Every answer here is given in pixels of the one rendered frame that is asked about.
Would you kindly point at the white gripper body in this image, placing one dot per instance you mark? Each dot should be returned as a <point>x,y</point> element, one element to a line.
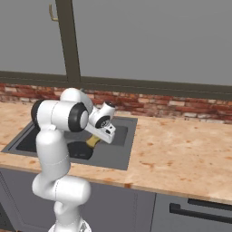
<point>99,135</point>

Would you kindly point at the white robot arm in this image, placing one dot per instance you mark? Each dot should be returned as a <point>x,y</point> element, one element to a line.
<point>53,151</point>

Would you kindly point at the dark grey sink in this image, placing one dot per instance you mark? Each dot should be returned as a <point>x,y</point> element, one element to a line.
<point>111,154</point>

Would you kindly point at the grey base cupboard door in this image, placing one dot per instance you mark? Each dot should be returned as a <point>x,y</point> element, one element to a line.
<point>120,205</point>

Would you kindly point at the grey drawer front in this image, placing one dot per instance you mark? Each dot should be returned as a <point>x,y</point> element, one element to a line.
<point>163,222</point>

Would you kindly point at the wide grey cupboard door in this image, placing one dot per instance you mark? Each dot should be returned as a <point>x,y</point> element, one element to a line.
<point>157,39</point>

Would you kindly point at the olive cupboard frame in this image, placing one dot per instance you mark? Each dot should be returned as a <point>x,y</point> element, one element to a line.
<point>70,45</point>

